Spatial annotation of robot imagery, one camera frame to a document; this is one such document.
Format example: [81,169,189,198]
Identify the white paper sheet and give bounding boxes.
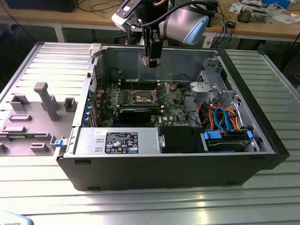
[276,13,300,24]

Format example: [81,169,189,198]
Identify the CPU socket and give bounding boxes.
[129,90,161,106]

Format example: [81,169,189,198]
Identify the black tower box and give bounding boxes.
[207,0,219,28]

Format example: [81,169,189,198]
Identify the hard disk blue carrier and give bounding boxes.
[201,129,255,153]

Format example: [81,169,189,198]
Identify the blue data wire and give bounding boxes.
[212,105,233,134]

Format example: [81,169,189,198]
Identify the red power wires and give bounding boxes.
[199,104,215,129]

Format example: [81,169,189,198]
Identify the large black device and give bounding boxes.
[4,0,76,13]

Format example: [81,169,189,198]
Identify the black camera cable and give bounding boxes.
[140,1,213,28]

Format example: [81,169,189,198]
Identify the blue case latch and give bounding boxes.
[54,138,68,149]

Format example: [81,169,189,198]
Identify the grey metal device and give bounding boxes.
[252,8,270,23]

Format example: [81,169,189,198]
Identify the wooden workbench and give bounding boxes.
[0,0,300,43]

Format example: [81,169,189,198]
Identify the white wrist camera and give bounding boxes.
[111,0,143,31]

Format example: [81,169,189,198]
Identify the silver power supply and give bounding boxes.
[74,127,163,157]

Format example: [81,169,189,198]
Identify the metal socket cover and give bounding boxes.
[151,82,171,100]

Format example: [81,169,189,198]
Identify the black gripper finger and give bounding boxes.
[149,38,164,68]
[143,25,151,58]

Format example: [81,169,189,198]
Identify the green motherboard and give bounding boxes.
[93,81,196,129]

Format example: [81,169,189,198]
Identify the orange data wire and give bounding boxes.
[228,109,247,132]

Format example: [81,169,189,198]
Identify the grey metal drive cage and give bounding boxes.
[188,57,238,106]

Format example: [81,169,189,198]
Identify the white power strip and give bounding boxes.
[202,35,214,49]

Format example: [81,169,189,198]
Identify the green RAM stick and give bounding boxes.
[120,105,163,113]

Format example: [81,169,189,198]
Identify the blue cardboard box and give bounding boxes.
[262,0,292,9]

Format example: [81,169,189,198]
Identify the metal heat sink cooler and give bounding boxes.
[237,6,254,23]

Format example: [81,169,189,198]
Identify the grey parts rack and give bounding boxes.
[0,82,78,157]

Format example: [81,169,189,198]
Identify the black graphics card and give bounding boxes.
[118,108,152,124]

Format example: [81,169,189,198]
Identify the black PC case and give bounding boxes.
[53,43,291,192]

